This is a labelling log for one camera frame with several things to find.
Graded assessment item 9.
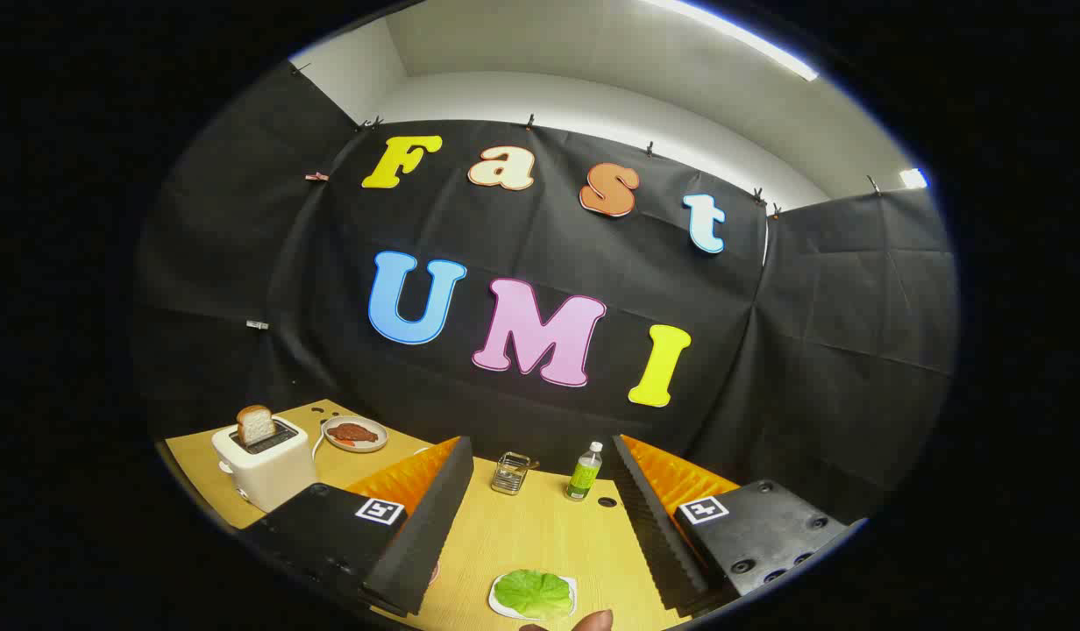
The grey round plate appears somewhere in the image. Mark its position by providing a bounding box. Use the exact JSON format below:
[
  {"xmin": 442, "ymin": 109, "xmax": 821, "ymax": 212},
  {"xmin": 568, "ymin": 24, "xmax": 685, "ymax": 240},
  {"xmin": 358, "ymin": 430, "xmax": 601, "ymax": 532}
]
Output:
[{"xmin": 321, "ymin": 415, "xmax": 389, "ymax": 453}]

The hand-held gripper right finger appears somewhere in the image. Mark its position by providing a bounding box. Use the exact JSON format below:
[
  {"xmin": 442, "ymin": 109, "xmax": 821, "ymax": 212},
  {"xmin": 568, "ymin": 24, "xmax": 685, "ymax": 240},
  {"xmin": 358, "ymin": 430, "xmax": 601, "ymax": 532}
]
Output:
[{"xmin": 610, "ymin": 434, "xmax": 867, "ymax": 614}]

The black backdrop cloth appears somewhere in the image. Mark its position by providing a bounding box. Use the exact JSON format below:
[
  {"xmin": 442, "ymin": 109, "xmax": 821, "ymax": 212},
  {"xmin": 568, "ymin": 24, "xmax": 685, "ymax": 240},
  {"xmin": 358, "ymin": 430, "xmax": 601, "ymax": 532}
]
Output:
[{"xmin": 128, "ymin": 61, "xmax": 960, "ymax": 527}]

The white toaster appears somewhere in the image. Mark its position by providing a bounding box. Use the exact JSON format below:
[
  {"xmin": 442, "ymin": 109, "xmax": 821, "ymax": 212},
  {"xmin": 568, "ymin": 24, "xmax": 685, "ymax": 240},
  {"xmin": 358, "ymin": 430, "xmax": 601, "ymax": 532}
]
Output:
[{"xmin": 211, "ymin": 416, "xmax": 317, "ymax": 514}]

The green label plastic bottle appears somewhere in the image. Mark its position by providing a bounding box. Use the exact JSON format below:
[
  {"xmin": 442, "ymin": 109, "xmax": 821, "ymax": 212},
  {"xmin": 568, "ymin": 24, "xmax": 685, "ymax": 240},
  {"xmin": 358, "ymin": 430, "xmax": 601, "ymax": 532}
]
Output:
[{"xmin": 564, "ymin": 441, "xmax": 605, "ymax": 502}]

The white bread slice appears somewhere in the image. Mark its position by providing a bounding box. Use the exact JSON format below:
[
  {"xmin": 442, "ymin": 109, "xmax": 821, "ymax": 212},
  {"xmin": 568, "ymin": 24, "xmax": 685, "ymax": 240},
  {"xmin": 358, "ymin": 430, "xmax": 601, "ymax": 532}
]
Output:
[{"xmin": 236, "ymin": 405, "xmax": 278, "ymax": 446}]

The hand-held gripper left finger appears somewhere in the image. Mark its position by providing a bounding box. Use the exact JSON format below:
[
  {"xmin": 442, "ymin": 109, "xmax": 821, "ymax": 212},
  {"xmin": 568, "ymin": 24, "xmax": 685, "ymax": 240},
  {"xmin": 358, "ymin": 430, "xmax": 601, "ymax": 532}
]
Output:
[{"xmin": 238, "ymin": 436, "xmax": 475, "ymax": 618}]

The green lettuce leaf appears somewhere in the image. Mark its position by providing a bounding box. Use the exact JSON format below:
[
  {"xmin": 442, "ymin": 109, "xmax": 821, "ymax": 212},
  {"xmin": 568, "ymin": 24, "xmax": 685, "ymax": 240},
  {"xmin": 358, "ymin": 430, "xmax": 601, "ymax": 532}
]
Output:
[{"xmin": 494, "ymin": 569, "xmax": 574, "ymax": 619}]

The metal wire rack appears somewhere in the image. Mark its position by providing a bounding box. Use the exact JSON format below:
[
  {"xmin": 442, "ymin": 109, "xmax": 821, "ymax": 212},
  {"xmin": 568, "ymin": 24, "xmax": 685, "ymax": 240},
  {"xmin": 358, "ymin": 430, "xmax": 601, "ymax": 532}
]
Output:
[{"xmin": 490, "ymin": 451, "xmax": 541, "ymax": 497}]

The white square plate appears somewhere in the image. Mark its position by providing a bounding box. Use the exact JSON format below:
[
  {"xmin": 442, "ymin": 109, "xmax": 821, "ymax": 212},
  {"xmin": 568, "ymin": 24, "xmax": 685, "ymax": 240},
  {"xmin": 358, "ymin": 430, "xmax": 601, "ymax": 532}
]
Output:
[{"xmin": 487, "ymin": 571, "xmax": 579, "ymax": 623}]

